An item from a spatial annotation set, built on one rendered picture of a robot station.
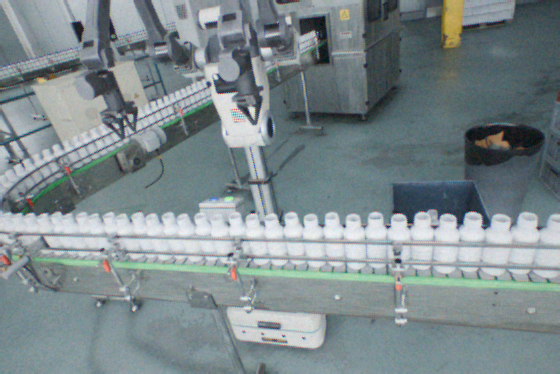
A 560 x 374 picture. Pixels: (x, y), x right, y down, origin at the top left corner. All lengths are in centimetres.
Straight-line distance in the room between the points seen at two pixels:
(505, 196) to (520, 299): 167
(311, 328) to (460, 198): 96
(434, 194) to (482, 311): 59
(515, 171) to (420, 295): 168
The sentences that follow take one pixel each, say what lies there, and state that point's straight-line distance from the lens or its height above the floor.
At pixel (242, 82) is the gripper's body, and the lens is 98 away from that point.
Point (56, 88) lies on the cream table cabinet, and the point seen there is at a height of 115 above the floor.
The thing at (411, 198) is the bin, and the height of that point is 87.
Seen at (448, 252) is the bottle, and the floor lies 108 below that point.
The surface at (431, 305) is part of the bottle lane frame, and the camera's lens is 111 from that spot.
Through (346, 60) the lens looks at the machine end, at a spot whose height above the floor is 80.
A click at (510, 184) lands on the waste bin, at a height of 38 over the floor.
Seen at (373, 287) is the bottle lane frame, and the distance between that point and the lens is 106.
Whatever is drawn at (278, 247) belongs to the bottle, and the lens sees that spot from 104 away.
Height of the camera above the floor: 174
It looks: 30 degrees down
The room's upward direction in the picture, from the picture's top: 11 degrees counter-clockwise
